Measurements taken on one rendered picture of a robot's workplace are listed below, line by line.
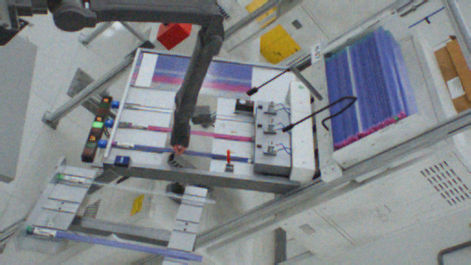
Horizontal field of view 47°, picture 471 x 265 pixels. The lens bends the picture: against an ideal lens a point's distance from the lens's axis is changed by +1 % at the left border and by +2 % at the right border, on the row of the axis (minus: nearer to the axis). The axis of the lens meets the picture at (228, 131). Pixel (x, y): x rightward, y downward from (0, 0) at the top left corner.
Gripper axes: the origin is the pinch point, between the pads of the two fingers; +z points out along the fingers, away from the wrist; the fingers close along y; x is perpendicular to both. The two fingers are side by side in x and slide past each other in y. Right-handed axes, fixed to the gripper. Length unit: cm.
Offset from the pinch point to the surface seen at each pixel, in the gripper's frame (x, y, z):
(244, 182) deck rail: -24.8, -10.2, 1.5
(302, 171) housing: -44.5, -8.4, -6.1
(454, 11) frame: -91, 36, -51
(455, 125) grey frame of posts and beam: -83, -15, -41
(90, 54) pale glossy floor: 67, 127, 59
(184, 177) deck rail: -3.1, -10.0, 2.5
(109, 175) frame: 23.0, -14.1, 1.2
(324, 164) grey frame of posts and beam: -51, -9, -12
